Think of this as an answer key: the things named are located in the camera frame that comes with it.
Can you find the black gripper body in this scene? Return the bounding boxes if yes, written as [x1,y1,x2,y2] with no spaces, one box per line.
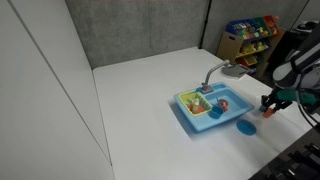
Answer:
[268,87,294,110]

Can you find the orange toy cup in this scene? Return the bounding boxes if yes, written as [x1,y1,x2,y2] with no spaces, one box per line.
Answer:
[262,107,277,119]

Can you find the blue toy cup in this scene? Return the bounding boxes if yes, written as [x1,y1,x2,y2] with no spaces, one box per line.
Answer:
[208,105,224,120]

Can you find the blue toy sink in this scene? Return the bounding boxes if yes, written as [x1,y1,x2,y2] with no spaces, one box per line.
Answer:
[173,81,256,133]

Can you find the blue toy plate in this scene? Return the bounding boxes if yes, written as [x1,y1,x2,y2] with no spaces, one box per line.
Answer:
[235,119,258,136]

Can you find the orange toy pot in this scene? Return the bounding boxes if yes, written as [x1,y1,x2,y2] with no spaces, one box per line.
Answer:
[217,98,230,112]

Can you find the grey metal mounting plate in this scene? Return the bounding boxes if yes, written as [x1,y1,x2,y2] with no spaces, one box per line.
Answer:
[221,64,256,79]

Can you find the grey toy faucet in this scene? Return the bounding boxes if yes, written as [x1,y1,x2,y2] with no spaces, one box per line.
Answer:
[200,59,231,94]

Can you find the wooden toy shelf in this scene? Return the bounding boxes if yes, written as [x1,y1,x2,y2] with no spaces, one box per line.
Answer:
[216,15,287,76]

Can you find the white and orange toy food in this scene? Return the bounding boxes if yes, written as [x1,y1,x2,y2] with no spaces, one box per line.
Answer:
[189,97,205,113]

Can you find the yellow-green dish rack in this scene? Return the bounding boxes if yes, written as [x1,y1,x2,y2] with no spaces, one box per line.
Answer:
[177,90,213,117]

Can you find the black divider pole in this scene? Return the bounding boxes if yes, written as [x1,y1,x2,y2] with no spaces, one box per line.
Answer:
[198,0,213,50]

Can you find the teal wrist camera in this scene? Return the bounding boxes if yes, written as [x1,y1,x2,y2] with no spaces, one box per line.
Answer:
[276,89,316,106]

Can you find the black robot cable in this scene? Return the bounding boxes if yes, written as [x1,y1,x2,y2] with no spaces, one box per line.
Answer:
[295,71,320,129]

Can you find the black equipment frame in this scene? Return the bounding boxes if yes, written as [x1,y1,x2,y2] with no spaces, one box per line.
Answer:
[249,126,320,180]

